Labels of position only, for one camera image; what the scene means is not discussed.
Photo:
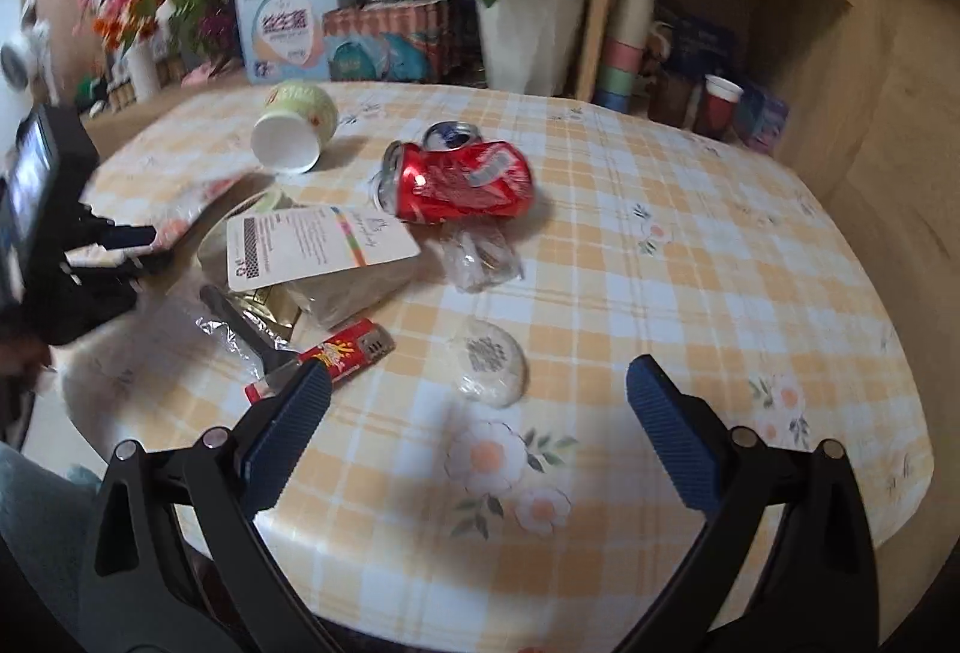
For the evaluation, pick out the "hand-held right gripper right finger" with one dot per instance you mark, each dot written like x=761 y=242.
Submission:
x=671 y=435

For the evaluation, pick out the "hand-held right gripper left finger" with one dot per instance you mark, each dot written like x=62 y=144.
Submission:
x=289 y=432

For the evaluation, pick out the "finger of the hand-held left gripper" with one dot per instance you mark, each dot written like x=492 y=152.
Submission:
x=131 y=236
x=124 y=266

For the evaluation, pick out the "green foil packet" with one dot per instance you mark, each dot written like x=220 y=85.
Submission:
x=262 y=308

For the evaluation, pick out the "white card packet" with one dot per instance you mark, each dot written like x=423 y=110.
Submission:
x=315 y=244

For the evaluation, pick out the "crushed red can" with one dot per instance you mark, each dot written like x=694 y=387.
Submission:
x=465 y=180

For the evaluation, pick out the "red lighter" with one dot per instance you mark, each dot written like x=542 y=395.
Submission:
x=345 y=353

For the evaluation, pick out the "dark plastic spoon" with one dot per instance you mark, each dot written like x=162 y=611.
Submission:
x=240 y=323

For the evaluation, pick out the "row of small bottles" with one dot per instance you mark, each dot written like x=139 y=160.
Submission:
x=120 y=90

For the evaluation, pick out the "white fan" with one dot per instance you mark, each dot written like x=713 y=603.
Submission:
x=19 y=60

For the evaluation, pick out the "white ribbed vase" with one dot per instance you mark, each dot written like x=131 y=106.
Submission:
x=142 y=71

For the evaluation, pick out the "pink cloth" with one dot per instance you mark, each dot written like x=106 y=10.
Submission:
x=210 y=74

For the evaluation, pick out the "small white round packet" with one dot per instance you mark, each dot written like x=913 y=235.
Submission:
x=491 y=360

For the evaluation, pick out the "green paper cup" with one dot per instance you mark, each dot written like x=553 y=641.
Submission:
x=296 y=120

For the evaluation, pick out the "yellow plaid tablecloth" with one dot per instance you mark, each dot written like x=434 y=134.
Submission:
x=675 y=233

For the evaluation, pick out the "orange flowers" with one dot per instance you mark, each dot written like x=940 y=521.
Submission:
x=124 y=19

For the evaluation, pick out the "clear plastic wrapper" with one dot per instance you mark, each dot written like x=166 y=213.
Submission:
x=480 y=259

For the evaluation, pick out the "white and blue box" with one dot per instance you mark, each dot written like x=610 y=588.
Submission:
x=289 y=26

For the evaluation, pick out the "person's grey fluffy leg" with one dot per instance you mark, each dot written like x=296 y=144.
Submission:
x=37 y=533

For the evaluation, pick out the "pack of coloured tissue rolls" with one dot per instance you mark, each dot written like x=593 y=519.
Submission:
x=390 y=41

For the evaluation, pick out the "red cup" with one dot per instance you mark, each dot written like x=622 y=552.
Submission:
x=716 y=105

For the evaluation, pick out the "crushed blue can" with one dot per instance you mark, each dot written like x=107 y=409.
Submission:
x=450 y=135

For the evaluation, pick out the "small blue carton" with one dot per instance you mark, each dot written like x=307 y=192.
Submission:
x=765 y=114

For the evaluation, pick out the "brown cup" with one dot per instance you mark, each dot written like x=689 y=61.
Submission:
x=671 y=98

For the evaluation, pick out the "stack of pastel cups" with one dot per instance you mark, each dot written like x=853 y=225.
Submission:
x=626 y=49

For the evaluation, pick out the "white flower pot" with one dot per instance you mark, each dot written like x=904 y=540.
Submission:
x=529 y=41

